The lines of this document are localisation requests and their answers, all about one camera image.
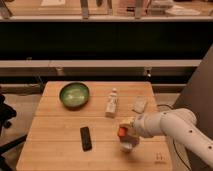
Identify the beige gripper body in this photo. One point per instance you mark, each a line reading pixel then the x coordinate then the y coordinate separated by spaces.
pixel 131 134

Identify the red orange pepper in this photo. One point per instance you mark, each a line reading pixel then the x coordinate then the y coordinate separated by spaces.
pixel 121 132

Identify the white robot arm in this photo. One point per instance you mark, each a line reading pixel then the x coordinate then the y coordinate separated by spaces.
pixel 179 124

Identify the green ceramic bowl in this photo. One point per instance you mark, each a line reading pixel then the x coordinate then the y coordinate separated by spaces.
pixel 74 95

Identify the white folded cloth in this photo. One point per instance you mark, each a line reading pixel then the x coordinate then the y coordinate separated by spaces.
pixel 140 105

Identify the small white bottle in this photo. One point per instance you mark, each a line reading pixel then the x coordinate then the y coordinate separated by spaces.
pixel 112 104

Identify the black remote control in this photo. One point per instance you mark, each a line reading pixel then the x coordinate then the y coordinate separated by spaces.
pixel 86 138

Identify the dark grey cabinet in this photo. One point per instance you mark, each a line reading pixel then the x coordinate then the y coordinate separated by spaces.
pixel 197 95

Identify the black office chair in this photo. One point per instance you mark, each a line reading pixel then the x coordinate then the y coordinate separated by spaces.
pixel 7 113

